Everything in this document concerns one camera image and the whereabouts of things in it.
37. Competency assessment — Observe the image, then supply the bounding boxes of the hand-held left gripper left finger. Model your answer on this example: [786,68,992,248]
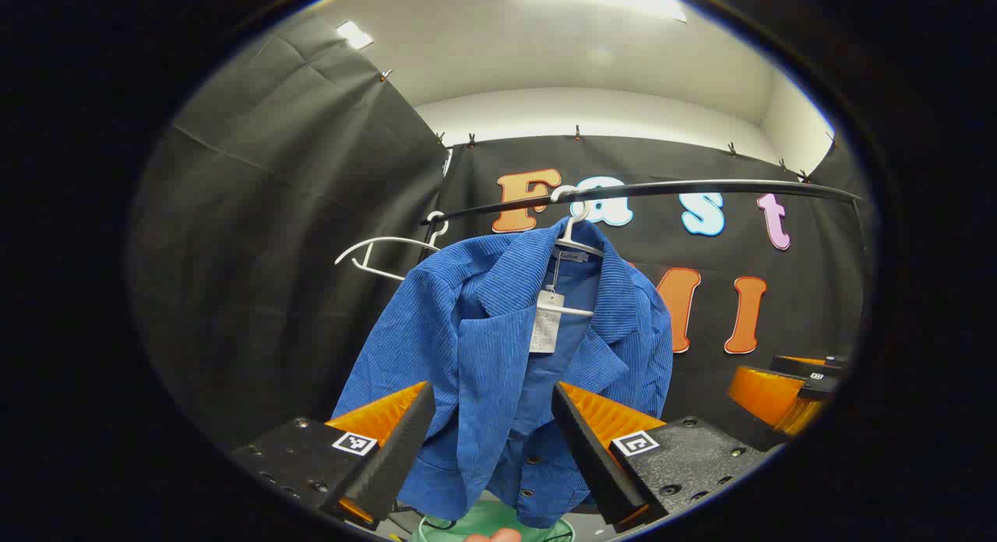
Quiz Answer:
[231,381,437,529]

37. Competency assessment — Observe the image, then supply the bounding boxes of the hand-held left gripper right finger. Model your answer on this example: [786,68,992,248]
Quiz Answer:
[551,381,786,531]

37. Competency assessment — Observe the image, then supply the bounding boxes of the green laundry hamper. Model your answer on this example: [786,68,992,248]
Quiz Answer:
[413,499,576,542]

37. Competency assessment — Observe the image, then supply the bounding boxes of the blue corduroy jacket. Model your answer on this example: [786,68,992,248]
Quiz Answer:
[331,217,675,529]

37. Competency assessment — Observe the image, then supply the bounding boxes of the black clothes rack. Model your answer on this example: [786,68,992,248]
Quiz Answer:
[419,179,869,262]

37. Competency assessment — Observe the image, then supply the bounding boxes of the white hanger holding jacket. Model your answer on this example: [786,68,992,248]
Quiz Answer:
[551,185,607,319]

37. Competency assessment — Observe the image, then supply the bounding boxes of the empty white hanger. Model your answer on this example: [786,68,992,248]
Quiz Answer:
[335,211,451,282]

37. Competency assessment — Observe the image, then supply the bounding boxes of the row of black cloth clips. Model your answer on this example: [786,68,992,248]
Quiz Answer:
[379,69,838,183]

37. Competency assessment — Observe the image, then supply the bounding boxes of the small ceiling light panel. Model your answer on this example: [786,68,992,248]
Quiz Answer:
[336,20,375,51]

